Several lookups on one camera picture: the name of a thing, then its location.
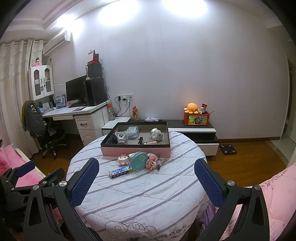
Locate black remote control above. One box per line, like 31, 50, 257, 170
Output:
106, 134, 118, 145

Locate white striped quilt tablecloth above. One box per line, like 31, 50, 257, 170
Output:
66, 132, 209, 240

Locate pink toy teeth clip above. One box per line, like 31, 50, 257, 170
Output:
117, 155, 130, 166

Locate black white TV stand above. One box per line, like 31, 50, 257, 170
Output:
107, 118, 219, 156

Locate pink doll on cabinet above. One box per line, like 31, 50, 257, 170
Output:
34, 57, 41, 67

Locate black computer tower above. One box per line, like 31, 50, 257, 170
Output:
84, 77, 107, 106

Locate orange lid water bottle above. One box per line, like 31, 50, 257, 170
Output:
107, 102, 115, 121

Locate white wall cabinet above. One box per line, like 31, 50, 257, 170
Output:
28, 65, 55, 100

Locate black bathroom scale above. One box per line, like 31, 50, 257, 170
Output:
219, 144, 237, 155

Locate pink black storage box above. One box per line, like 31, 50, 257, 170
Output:
100, 121, 171, 158

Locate white computer desk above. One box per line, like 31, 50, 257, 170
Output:
43, 100, 110, 146

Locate white plug night light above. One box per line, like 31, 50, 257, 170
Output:
114, 131, 127, 145

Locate grey jacket on chair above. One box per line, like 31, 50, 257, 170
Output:
21, 99, 46, 138

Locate blue gum pack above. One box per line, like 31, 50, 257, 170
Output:
109, 166, 133, 179

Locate black computer monitor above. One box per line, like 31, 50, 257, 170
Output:
66, 75, 86, 108

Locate orange octopus plush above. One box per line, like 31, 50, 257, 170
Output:
184, 102, 201, 114

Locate black office chair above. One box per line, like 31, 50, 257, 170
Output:
34, 115, 67, 159

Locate wall power outlet strip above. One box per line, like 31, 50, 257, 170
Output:
117, 94, 133, 101

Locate white air conditioner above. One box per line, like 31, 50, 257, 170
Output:
43, 31, 72, 56

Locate white plush toy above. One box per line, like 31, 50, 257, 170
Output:
150, 128, 164, 142

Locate black flower hair clip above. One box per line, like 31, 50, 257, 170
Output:
138, 137, 143, 145

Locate clear plastic floss box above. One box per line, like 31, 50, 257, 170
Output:
126, 126, 139, 140

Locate clear glass bottle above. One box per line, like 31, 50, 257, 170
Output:
157, 155, 166, 171

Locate teal round container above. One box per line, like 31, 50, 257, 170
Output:
130, 152, 148, 172

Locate small figurine on stand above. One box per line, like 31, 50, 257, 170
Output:
132, 106, 139, 121

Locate pink bed blanket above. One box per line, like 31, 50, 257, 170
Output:
217, 162, 296, 241

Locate rose gold metal cup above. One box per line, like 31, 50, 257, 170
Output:
143, 141, 158, 145

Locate red toy box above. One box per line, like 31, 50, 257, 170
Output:
184, 113, 210, 126

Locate black speaker box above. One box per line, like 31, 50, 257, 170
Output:
87, 63, 103, 78

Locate white curtain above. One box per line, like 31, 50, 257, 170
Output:
1, 39, 44, 157

